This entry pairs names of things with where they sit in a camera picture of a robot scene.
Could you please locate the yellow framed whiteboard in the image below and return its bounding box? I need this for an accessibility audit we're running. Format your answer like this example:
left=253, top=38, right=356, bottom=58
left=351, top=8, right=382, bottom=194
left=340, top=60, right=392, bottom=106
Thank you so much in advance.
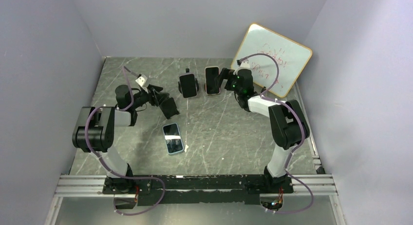
left=230, top=23, right=313, bottom=98

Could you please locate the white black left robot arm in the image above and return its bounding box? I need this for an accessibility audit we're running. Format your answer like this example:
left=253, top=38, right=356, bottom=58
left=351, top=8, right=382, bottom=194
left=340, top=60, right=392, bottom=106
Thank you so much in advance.
left=72, top=85, right=179, bottom=194

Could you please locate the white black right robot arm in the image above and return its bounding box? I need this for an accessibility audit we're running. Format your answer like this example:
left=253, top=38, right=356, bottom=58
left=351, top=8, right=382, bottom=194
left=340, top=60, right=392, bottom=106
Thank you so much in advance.
left=212, top=68, right=309, bottom=193

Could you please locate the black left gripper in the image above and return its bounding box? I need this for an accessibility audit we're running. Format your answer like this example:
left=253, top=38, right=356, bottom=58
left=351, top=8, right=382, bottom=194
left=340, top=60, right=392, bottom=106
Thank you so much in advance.
left=130, top=84, right=169, bottom=110

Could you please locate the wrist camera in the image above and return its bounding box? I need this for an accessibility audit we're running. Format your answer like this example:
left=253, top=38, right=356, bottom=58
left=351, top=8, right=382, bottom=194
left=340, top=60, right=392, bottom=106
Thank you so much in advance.
left=135, top=75, right=149, bottom=88
left=233, top=59, right=251, bottom=75

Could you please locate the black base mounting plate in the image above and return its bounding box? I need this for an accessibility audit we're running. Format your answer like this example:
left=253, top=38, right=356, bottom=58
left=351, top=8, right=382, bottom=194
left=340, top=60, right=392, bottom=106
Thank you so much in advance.
left=102, top=174, right=294, bottom=206

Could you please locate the white cased phone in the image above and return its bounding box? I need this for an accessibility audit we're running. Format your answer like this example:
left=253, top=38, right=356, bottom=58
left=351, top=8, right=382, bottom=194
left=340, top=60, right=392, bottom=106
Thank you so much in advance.
left=205, top=66, right=220, bottom=95

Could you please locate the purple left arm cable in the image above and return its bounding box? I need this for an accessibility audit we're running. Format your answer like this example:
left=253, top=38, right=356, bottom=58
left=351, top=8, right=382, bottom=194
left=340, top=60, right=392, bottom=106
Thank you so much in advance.
left=84, top=66, right=166, bottom=217

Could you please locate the aluminium rail frame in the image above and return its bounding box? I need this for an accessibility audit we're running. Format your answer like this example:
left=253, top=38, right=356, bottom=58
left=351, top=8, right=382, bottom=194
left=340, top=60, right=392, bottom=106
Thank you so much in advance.
left=46, top=156, right=346, bottom=225

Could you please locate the black folding phone stand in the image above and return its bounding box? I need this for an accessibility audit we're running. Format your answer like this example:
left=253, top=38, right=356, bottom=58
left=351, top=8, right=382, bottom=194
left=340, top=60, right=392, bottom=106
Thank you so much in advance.
left=159, top=97, right=180, bottom=119

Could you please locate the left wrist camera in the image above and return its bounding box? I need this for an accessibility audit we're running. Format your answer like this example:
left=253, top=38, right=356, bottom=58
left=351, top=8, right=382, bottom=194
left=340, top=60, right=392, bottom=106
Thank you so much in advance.
left=135, top=75, right=149, bottom=88

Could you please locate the black round base phone stand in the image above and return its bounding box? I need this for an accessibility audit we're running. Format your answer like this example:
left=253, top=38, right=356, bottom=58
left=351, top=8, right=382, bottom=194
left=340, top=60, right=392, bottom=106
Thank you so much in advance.
left=176, top=68, right=200, bottom=97

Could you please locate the blue cased phone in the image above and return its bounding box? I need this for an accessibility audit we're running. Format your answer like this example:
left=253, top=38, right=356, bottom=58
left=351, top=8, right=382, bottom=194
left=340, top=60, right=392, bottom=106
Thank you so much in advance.
left=162, top=123, right=185, bottom=155

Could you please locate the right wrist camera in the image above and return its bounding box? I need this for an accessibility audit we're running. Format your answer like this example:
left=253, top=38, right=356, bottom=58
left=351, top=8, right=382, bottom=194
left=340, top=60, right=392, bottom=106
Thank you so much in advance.
left=233, top=59, right=251, bottom=75

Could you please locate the purple phone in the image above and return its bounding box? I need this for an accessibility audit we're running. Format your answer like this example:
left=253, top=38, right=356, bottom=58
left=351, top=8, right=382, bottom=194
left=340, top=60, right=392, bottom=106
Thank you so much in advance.
left=179, top=73, right=198, bottom=99

